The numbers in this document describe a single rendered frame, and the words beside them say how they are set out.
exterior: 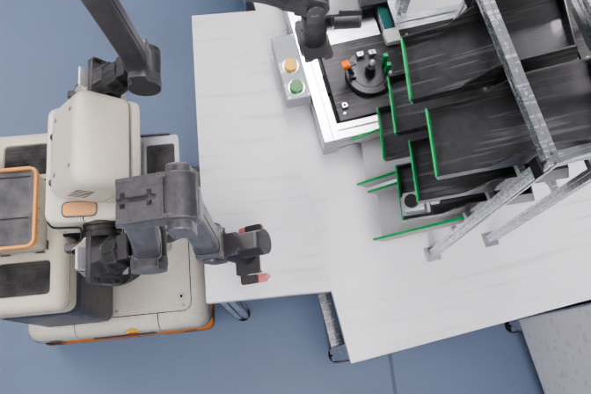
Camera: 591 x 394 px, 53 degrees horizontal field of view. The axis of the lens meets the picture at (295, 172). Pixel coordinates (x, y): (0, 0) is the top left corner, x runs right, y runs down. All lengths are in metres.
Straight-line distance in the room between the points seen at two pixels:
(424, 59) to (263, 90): 0.79
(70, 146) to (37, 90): 1.74
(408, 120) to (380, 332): 0.64
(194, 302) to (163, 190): 1.35
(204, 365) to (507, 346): 1.22
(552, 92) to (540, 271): 0.80
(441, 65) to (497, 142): 0.18
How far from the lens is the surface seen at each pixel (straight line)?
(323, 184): 1.73
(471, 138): 1.09
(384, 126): 1.44
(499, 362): 2.65
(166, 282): 2.29
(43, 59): 3.08
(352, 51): 1.78
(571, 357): 2.21
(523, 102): 1.00
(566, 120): 1.09
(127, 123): 1.33
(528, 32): 1.14
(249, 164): 1.75
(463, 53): 1.14
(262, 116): 1.80
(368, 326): 1.67
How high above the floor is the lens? 2.51
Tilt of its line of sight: 72 degrees down
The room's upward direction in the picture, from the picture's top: 2 degrees clockwise
